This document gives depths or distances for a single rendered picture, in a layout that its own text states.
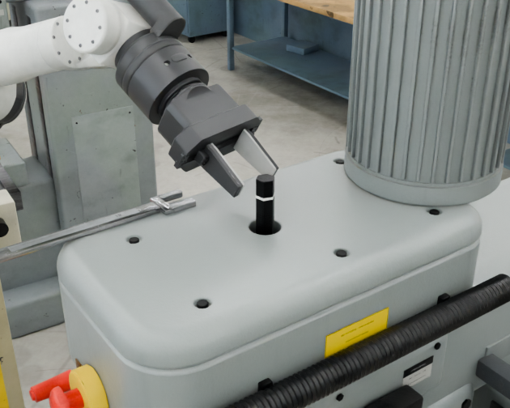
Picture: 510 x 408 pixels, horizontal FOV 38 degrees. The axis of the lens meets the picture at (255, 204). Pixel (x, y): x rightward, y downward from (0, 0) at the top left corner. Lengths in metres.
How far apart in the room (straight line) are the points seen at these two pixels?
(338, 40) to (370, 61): 6.38
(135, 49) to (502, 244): 0.58
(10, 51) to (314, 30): 6.60
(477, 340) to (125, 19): 0.62
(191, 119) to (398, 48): 0.24
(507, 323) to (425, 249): 0.30
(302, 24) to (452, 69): 6.83
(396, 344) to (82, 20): 0.50
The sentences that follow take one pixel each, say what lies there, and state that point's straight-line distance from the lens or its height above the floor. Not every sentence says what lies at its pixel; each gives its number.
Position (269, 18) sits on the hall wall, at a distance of 8.11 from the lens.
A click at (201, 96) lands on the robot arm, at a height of 2.02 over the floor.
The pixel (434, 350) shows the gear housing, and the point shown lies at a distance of 0.98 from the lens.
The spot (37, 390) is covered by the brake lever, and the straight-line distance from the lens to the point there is 0.94.
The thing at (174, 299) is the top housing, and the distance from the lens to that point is 0.74.
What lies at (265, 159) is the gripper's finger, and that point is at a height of 1.96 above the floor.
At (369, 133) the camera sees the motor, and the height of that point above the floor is 1.97.
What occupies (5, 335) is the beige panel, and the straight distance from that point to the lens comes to 2.93.
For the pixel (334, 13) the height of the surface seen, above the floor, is 0.88.
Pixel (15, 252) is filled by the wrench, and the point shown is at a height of 1.90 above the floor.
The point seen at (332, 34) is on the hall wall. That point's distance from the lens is 7.32.
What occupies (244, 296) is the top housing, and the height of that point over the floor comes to 1.89.
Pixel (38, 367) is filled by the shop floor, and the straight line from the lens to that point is 3.70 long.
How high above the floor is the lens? 2.32
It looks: 28 degrees down
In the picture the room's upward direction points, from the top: straight up
